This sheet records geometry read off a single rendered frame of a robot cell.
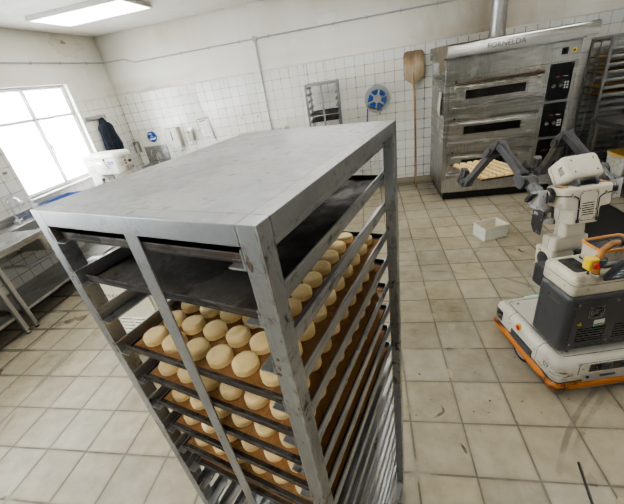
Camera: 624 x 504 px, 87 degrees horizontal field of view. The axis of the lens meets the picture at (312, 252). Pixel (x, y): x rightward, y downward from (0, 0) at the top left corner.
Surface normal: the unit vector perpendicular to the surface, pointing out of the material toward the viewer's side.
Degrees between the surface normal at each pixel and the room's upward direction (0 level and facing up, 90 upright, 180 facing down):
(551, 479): 0
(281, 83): 90
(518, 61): 90
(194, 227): 90
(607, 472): 0
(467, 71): 90
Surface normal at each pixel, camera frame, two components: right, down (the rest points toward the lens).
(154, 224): -0.44, 0.48
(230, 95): -0.14, 0.49
